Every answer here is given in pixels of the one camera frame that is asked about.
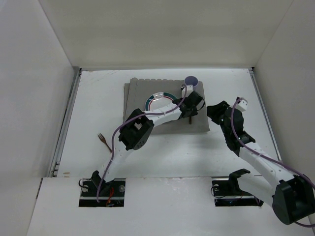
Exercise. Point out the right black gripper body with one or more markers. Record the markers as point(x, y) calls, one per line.
point(219, 112)

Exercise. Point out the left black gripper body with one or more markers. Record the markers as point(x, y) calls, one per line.
point(191, 108)

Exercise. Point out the purple cup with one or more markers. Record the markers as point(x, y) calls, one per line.
point(191, 81)

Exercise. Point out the white plate green red rim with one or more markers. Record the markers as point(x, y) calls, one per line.
point(161, 102)

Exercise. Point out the grey cloth placemat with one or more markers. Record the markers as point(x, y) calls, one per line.
point(139, 90)

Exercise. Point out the brown wooden fork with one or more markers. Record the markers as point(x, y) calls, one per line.
point(103, 140)

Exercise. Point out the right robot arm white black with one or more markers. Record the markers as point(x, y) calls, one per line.
point(288, 192)

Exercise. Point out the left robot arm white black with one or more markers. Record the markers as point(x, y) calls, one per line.
point(135, 131)

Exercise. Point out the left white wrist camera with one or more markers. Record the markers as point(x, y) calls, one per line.
point(186, 90)

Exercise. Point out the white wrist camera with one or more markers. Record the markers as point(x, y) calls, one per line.
point(186, 90)
point(241, 104)

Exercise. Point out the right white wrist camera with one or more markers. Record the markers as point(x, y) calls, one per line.
point(241, 104)

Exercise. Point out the right aluminium table rail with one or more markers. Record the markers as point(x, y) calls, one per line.
point(271, 133)

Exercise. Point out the aluminium table rail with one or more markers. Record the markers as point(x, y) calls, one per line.
point(271, 133)
point(58, 150)

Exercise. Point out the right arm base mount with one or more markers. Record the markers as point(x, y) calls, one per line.
point(226, 192)

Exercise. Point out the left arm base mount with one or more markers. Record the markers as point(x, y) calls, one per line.
point(111, 194)

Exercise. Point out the left aluminium table rail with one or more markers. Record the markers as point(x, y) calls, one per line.
point(58, 150)

